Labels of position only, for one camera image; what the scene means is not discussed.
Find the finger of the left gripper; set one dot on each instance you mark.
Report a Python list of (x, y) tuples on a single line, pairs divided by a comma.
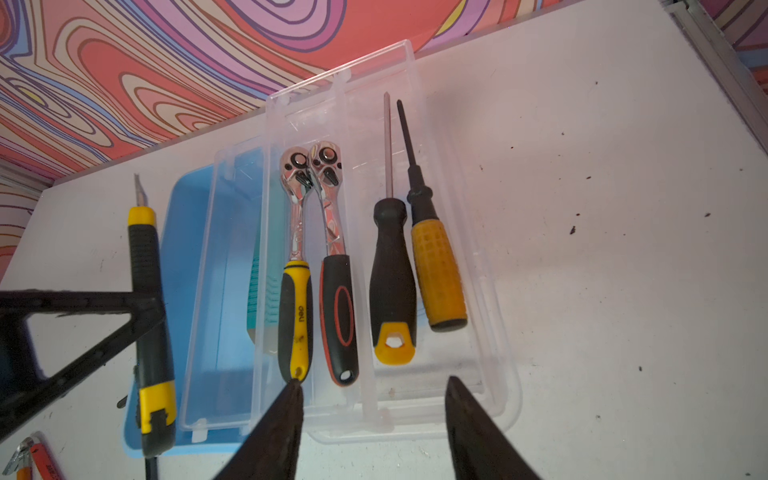
[(51, 341)]

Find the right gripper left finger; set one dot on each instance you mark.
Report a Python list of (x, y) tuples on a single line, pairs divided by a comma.
[(271, 450)]

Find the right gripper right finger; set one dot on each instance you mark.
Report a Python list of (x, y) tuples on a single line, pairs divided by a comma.
[(479, 449)]

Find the red hex key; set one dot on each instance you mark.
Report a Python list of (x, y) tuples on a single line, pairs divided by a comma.
[(43, 460)]

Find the large yellow black utility knife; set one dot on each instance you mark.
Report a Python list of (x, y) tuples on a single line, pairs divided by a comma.
[(155, 376)]

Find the small yellow handle screwdriver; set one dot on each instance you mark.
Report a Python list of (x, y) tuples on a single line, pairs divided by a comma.
[(436, 267)]

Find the small yellow black utility knife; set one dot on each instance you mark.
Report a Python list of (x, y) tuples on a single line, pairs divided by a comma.
[(295, 329)]

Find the screwdriver black orange handle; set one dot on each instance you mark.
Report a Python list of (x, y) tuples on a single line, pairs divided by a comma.
[(392, 289)]

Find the ratchet wrench dark handle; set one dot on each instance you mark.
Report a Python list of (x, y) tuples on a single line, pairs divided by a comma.
[(336, 301)]

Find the light blue plastic tool box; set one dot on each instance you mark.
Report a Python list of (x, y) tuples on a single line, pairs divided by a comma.
[(225, 245)]

